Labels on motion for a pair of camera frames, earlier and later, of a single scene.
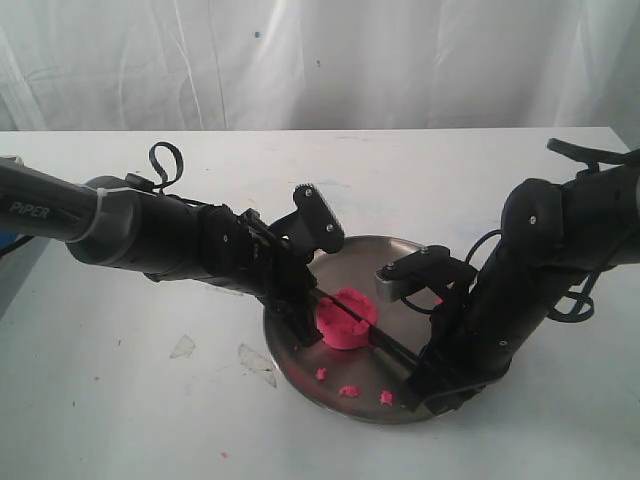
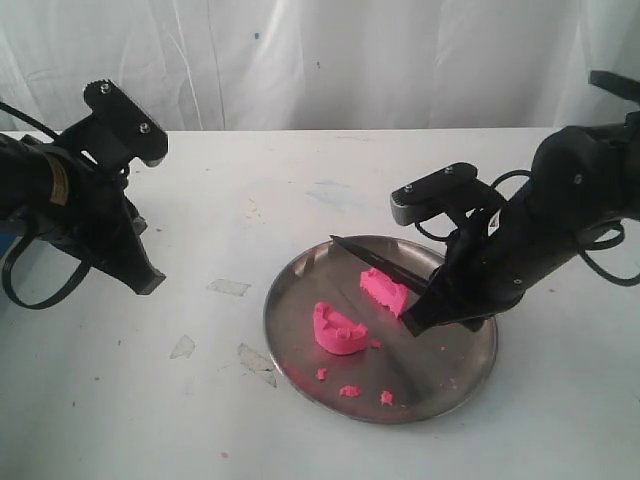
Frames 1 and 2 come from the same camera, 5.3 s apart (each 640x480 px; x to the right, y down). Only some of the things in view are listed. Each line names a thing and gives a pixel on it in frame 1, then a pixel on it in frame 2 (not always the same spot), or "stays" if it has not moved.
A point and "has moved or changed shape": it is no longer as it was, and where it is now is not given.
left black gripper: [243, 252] → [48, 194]
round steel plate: [369, 384] stays
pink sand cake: [338, 328] has moved or changed shape
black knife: [379, 338] → [388, 268]
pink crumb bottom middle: [349, 391] stays
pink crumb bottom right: [386, 397] stays
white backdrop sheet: [318, 65] stays
